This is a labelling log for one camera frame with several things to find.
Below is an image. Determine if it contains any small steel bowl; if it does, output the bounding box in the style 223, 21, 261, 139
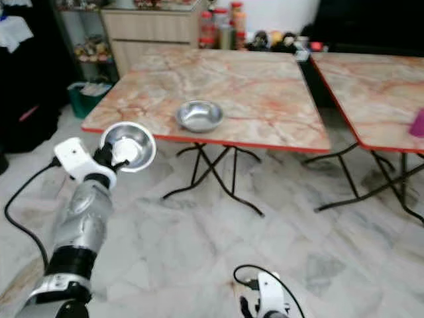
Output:
176, 101, 225, 133
99, 122, 157, 174

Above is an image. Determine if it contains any green plastic bin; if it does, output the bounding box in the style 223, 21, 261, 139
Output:
67, 81, 115, 120

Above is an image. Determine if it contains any black furniture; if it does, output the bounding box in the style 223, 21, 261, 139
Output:
0, 0, 75, 154

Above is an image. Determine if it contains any glass display shelf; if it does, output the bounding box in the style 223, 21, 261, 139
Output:
56, 0, 115, 84

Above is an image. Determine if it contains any light wooden cabinet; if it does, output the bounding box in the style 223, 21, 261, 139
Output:
101, 6, 203, 78

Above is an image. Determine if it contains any marble-top folding table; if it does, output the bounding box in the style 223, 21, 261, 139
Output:
301, 52, 424, 225
81, 48, 333, 217

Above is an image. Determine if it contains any red-lidded plastic jar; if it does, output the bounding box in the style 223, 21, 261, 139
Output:
198, 10, 215, 49

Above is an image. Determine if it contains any white lace cloth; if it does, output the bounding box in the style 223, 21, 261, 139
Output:
0, 16, 34, 54

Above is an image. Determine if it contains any steel canister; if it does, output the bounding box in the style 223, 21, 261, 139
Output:
219, 25, 237, 51

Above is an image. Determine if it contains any black plush toy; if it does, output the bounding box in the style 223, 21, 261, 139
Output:
248, 30, 270, 52

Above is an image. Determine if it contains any tall red-lidded jar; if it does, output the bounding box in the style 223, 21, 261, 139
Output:
230, 1, 246, 34

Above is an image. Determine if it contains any pink plastic object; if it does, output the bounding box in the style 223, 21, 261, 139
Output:
409, 109, 424, 139

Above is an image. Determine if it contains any black television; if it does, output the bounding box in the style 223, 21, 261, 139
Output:
307, 0, 424, 55

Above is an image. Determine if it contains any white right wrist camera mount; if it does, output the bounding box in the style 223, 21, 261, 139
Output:
254, 272, 290, 318

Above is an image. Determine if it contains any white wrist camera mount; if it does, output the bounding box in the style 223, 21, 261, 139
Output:
54, 137, 115, 187
254, 272, 290, 318

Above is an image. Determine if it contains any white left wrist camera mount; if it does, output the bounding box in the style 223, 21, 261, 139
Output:
54, 137, 115, 187

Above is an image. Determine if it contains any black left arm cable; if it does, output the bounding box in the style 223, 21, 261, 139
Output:
5, 157, 64, 274

